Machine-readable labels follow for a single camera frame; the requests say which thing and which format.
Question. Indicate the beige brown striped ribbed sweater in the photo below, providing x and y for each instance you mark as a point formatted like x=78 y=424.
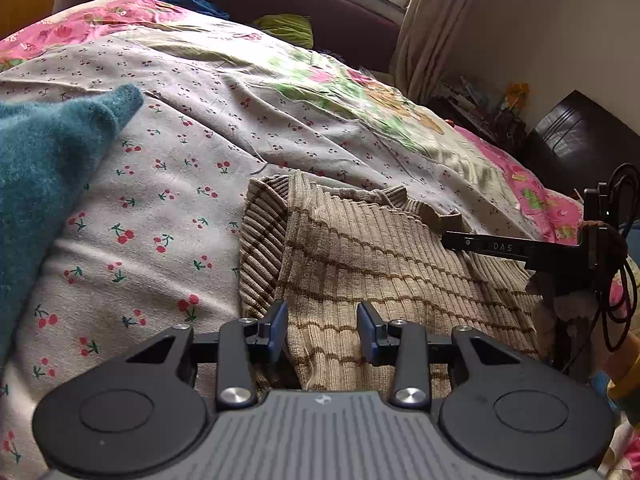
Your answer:
x=324 y=250

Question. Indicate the white cherry print bedsheet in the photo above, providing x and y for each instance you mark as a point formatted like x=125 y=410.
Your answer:
x=116 y=276

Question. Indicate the lime green cloth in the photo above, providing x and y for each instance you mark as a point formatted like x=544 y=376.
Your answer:
x=291 y=28

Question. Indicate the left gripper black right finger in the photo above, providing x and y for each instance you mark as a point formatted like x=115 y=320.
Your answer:
x=466 y=405

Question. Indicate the yellow flower decoration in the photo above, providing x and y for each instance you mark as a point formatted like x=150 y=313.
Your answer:
x=516 y=95

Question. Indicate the dark wooden headboard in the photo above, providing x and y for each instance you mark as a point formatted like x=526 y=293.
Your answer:
x=576 y=145

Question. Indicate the maroon upholstered bench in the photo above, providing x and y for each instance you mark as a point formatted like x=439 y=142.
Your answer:
x=361 y=37

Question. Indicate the cluttered nightstand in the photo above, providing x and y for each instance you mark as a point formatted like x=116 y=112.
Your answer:
x=483 y=111

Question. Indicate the wooden side cabinet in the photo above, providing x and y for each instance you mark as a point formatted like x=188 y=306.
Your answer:
x=17 y=14

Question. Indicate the beige right curtain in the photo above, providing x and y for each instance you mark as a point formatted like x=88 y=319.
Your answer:
x=426 y=36

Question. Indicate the pink floral cartoon quilt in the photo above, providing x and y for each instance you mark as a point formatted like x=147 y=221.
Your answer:
x=224 y=103

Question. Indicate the blue cloth on bench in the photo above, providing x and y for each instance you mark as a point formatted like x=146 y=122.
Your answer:
x=202 y=7

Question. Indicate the white gloved right hand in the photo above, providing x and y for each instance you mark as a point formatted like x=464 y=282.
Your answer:
x=567 y=338

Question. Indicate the teal fuzzy sweater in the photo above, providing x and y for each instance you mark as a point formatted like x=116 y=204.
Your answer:
x=49 y=151

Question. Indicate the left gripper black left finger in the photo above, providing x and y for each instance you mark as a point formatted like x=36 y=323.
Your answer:
x=141 y=411

